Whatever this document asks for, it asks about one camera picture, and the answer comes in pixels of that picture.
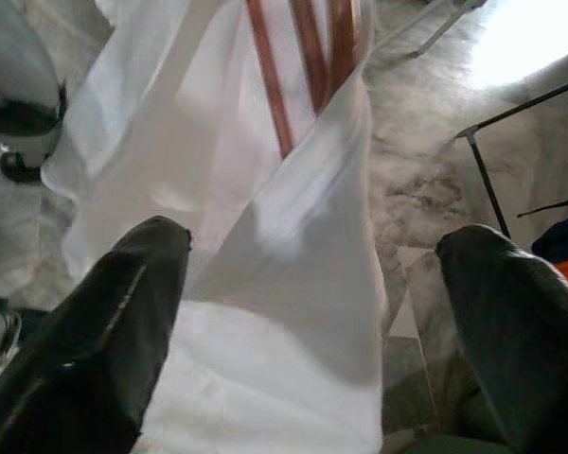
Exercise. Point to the white shirt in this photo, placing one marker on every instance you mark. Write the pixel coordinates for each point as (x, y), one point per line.
(246, 236)

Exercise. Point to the dark navy garment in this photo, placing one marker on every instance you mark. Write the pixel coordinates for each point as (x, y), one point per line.
(558, 241)

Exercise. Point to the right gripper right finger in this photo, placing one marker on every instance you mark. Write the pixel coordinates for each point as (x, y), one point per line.
(525, 340)

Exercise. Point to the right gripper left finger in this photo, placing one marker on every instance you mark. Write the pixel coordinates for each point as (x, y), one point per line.
(90, 350)

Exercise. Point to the black metal drying rack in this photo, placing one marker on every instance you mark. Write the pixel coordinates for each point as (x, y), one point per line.
(492, 189)

